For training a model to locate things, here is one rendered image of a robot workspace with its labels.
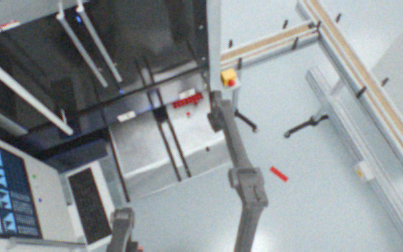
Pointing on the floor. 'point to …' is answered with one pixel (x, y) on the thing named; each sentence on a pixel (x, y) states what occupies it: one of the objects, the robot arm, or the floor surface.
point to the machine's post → (214, 42)
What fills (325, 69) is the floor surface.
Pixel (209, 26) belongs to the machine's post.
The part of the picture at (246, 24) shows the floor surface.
